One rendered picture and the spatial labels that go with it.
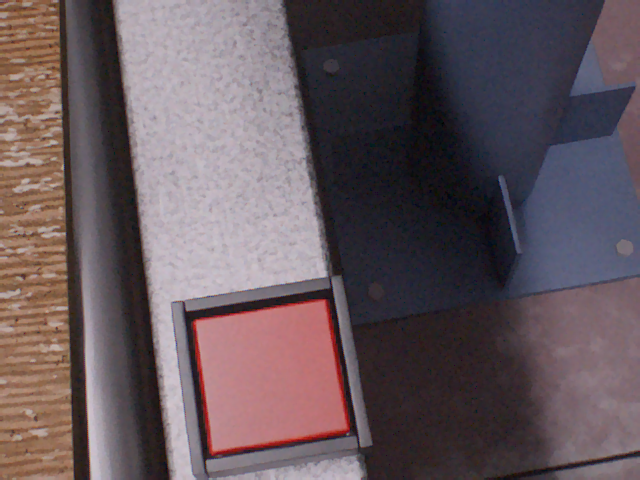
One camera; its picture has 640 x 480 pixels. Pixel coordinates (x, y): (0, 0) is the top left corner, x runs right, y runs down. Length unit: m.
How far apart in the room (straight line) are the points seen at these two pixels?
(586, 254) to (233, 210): 1.01
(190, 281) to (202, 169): 0.05
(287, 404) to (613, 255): 1.05
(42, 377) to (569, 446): 1.02
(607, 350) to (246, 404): 1.03
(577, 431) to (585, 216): 0.27
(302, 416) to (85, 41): 0.22
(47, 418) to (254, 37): 0.21
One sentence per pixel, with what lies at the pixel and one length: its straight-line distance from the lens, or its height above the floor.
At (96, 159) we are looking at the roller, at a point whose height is 0.91.
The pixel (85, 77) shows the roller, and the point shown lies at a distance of 0.60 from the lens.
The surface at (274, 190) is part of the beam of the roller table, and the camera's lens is 0.56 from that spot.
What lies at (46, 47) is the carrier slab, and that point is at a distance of 0.58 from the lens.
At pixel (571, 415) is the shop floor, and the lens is 1.49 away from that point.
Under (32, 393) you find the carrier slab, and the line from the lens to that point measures 0.53.
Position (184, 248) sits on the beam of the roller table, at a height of 0.92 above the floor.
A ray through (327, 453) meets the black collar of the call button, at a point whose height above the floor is 0.93.
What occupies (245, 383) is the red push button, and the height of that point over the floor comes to 0.93.
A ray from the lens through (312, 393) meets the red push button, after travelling 0.52.
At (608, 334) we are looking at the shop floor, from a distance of 1.52.
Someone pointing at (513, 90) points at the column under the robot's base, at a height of 0.37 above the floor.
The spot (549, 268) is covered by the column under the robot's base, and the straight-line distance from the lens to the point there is 1.52.
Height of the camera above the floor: 1.43
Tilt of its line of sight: 70 degrees down
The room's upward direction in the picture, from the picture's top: 3 degrees counter-clockwise
